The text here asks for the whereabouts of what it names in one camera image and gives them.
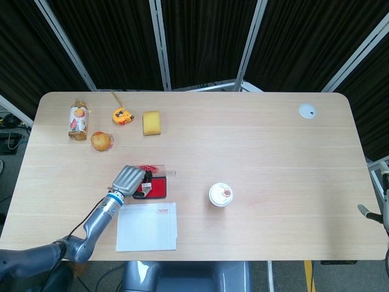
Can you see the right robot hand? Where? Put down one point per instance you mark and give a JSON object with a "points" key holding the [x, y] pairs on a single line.
{"points": [[386, 200]]}

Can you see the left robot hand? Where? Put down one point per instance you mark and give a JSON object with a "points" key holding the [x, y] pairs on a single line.
{"points": [[127, 181]]}

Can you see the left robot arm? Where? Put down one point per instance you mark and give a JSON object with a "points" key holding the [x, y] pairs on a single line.
{"points": [[97, 219]]}

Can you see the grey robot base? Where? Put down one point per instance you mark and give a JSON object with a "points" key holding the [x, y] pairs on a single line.
{"points": [[188, 276]]}

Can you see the red ink pad case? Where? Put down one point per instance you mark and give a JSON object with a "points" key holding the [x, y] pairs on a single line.
{"points": [[159, 188]]}

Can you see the white lined paper sheet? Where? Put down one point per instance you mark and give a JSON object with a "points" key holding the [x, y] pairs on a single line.
{"points": [[146, 228]]}

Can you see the yellow sponge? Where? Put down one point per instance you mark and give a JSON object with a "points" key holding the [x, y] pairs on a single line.
{"points": [[152, 123]]}

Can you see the yellow tape measure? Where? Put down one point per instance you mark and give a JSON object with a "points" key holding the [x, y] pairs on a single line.
{"points": [[121, 116]]}

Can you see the peach label juice bottle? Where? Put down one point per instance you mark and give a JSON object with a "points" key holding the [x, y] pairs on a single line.
{"points": [[78, 121]]}

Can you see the black table control box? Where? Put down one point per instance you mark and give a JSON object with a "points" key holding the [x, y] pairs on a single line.
{"points": [[338, 262]]}

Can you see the black fabric screen panel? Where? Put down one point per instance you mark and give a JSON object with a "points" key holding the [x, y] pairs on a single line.
{"points": [[310, 39], [24, 45], [209, 39], [115, 39], [377, 106]]}

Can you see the yellow table leg bar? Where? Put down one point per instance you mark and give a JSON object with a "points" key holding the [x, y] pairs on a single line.
{"points": [[309, 276]]}

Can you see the black equipment box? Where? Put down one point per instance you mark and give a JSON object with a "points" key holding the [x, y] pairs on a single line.
{"points": [[6, 144]]}

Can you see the white table leg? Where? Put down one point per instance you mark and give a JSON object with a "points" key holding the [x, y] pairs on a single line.
{"points": [[270, 276]]}

